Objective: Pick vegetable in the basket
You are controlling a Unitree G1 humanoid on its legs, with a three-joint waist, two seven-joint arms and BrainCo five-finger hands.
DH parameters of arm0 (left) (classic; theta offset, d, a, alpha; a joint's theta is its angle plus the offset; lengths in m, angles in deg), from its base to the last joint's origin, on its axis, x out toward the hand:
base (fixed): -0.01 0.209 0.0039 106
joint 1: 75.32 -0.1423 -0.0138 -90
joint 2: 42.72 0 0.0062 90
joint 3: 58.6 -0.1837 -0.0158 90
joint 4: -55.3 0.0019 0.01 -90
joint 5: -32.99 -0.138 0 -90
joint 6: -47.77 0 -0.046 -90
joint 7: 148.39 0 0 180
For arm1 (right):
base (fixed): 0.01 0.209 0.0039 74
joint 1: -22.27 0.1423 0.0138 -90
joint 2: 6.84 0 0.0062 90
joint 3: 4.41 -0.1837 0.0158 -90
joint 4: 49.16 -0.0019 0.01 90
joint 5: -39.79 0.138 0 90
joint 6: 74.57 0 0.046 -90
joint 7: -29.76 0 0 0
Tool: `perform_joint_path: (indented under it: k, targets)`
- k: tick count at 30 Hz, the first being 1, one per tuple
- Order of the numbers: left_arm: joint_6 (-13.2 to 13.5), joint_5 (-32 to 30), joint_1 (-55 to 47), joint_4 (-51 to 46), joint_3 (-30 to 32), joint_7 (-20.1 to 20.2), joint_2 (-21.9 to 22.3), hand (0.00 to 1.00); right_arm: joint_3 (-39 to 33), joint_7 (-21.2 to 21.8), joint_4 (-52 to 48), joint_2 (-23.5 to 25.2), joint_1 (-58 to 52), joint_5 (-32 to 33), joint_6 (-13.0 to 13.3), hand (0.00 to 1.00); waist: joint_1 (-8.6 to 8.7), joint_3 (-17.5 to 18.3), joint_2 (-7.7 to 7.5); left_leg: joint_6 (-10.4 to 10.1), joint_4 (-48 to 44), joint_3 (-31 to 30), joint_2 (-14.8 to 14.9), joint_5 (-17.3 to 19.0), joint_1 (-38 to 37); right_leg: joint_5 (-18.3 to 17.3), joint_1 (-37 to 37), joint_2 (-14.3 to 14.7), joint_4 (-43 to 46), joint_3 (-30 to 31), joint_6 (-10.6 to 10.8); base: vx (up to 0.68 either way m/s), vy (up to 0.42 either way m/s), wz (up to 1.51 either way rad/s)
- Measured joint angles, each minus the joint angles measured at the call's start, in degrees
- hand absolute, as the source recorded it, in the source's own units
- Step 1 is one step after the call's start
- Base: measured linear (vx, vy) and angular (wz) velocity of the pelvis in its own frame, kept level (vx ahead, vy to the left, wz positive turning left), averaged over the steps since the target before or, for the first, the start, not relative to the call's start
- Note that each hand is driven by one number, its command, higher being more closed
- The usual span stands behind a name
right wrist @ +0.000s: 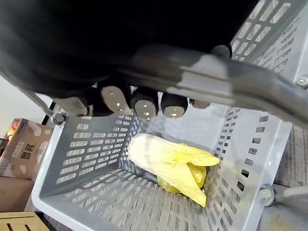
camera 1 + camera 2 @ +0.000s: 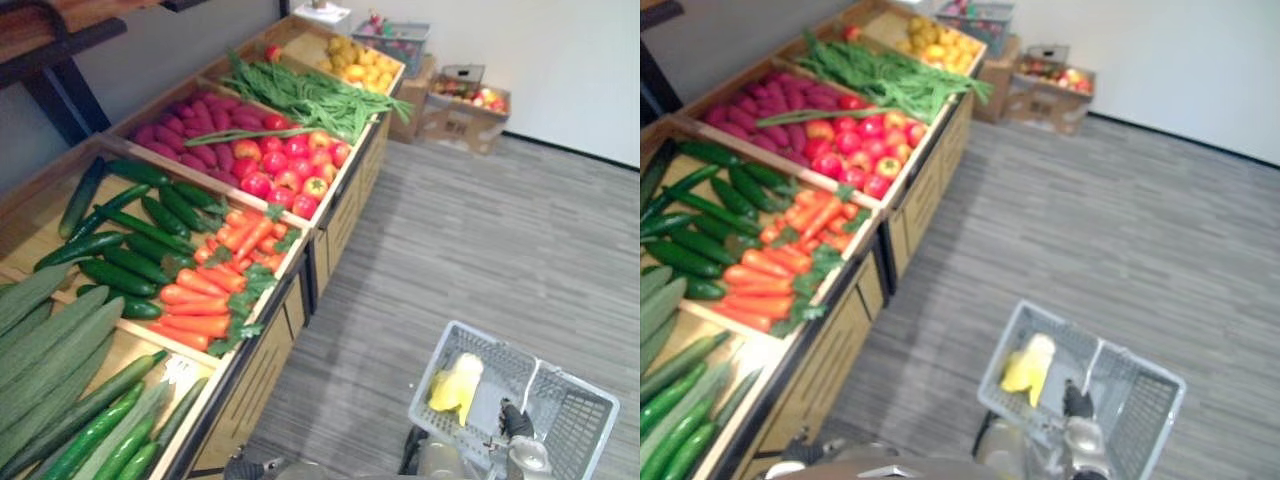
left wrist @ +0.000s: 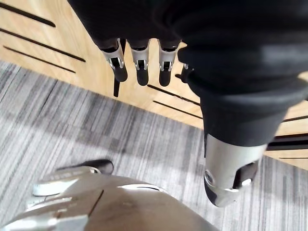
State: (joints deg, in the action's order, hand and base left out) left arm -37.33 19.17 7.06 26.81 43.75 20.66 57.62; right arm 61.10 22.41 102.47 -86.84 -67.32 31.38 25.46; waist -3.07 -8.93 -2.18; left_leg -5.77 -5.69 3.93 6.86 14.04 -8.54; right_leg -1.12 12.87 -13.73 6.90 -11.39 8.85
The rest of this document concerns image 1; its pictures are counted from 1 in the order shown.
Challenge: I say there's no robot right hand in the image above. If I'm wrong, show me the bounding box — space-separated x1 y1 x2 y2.
0 0 259 120

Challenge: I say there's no grey basket handle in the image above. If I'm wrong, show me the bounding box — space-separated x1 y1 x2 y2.
115 43 308 129
259 184 308 207

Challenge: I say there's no grey plastic shopping basket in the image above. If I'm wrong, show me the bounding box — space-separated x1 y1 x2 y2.
31 0 308 231

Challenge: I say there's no red and yellow package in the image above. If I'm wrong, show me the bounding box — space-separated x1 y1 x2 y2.
5 118 24 141

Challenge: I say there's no printed cardboard box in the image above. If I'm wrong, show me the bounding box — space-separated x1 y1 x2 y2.
0 117 54 180

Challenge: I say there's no yellow napa cabbage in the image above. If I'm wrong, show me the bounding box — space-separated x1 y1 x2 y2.
127 133 221 207

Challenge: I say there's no plain brown cardboard box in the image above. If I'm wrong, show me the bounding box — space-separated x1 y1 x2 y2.
0 176 35 213

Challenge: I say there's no light wooden board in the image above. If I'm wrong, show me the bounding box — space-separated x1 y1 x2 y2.
0 211 48 231

